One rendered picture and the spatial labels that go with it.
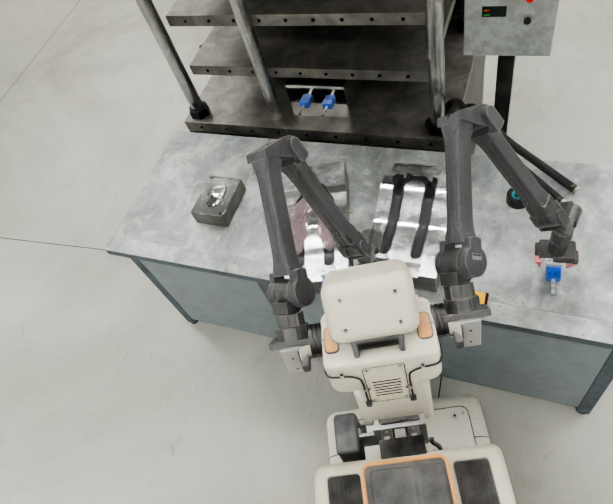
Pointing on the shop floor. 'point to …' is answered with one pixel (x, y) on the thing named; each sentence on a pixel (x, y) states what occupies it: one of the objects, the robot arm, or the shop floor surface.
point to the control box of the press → (508, 37)
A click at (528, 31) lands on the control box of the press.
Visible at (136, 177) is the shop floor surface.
